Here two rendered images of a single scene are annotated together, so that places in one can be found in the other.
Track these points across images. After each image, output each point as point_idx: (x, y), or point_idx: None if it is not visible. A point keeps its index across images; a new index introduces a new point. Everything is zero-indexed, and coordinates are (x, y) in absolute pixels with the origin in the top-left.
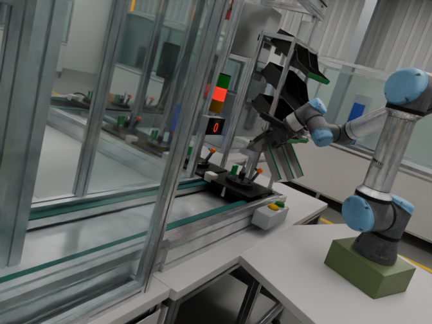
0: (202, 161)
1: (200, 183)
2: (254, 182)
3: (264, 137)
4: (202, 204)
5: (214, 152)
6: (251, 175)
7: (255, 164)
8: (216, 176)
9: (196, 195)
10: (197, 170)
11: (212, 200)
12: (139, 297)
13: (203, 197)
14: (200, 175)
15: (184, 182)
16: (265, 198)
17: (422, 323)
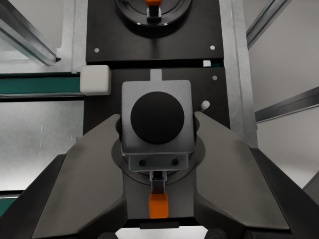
0: (146, 8)
1: (62, 86)
2: (185, 172)
3: (198, 209)
4: (2, 148)
5: (154, 4)
6: (274, 112)
7: (303, 106)
8: (102, 93)
9: (34, 111)
10: (105, 35)
11: (47, 143)
12: None
13: (45, 121)
14: (87, 63)
15: (10, 75)
16: (152, 235)
17: None
